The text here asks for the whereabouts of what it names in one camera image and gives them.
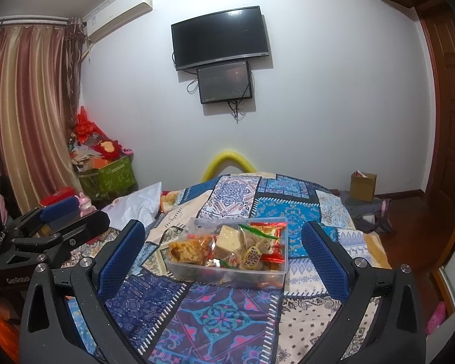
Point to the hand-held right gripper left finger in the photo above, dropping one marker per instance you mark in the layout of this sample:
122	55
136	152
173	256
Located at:
121	258

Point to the white curtain rail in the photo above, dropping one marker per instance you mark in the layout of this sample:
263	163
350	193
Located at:
22	22

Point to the pile of red decorations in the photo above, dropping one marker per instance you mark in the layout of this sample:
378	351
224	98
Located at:
94	144

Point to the brown cardboard box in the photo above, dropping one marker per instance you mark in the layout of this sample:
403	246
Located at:
363	187

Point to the yellow foam tube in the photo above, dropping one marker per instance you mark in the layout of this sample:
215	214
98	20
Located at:
227	158

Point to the pink slipper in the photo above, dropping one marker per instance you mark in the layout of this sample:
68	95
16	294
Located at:
436	317

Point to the orange cloth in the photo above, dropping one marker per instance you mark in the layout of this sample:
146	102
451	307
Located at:
0	318

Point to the pink toy figure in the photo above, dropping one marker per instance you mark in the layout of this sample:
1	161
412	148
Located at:
86	204

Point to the small black wall monitor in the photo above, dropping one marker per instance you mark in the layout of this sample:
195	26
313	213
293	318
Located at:
223	81

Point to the brown wooden door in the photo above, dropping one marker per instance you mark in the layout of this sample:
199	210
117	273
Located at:
447	121

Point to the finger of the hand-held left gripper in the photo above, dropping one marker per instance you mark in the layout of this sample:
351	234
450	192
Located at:
60	204
91	223

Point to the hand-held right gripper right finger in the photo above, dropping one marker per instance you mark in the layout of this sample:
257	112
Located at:
322	258

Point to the red box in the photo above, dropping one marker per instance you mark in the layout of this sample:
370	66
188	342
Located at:
57	196

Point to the patchwork blanket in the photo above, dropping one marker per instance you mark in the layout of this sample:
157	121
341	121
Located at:
220	311

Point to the white air conditioner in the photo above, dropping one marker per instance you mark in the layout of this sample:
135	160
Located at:
117	13

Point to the grey cloth bag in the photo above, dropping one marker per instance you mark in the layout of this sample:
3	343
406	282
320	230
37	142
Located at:
371	214

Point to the striped pink curtain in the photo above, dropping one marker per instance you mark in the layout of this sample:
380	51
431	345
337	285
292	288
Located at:
22	121

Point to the pile of assorted snacks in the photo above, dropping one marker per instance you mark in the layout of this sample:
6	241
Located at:
227	242

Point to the white pillow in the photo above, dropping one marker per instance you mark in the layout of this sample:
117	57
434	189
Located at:
136	204

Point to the clear plastic container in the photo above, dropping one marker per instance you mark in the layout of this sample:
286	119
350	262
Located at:
197	273

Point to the green storage basket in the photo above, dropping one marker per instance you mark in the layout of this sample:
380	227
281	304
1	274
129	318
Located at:
110	178

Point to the black wall television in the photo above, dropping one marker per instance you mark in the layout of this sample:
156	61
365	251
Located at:
220	38

